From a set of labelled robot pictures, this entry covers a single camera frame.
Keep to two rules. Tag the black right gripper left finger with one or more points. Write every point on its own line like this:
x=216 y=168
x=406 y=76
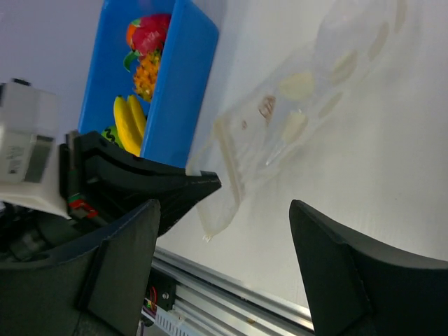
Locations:
x=93 y=285

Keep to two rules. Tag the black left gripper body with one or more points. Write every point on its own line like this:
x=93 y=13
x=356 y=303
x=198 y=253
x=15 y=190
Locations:
x=26 y=232

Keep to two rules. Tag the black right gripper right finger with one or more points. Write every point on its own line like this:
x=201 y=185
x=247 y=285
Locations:
x=357 y=285

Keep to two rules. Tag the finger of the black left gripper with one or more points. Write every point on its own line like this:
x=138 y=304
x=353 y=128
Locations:
x=107 y=183

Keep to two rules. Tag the yellow toy banana bunch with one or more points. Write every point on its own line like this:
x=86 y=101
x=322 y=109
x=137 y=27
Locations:
x=130 y=122

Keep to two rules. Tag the clear dotted zip top bag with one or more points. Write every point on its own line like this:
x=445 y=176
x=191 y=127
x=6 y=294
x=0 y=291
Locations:
x=253 y=141

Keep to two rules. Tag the green toy watermelon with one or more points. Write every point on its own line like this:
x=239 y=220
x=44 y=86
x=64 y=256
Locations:
x=111 y=134

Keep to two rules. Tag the blue plastic bin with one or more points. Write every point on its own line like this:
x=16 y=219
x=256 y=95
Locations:
x=186 y=62

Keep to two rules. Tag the orange toy pineapple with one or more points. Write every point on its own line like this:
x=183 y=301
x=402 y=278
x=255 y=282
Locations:
x=146 y=74

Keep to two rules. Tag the pink toy dragon fruit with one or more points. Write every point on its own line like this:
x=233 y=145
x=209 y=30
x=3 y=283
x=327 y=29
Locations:
x=146 y=35

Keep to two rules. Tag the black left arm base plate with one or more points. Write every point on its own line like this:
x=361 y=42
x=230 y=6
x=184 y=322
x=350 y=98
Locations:
x=160 y=293

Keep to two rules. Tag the white slotted cable duct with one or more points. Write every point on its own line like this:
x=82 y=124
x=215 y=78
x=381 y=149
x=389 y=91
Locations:
x=162 y=323

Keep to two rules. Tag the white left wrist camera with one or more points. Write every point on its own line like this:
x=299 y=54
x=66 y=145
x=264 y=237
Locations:
x=29 y=152

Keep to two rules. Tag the aluminium mounting rail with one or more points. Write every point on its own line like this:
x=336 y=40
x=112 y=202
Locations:
x=210 y=303

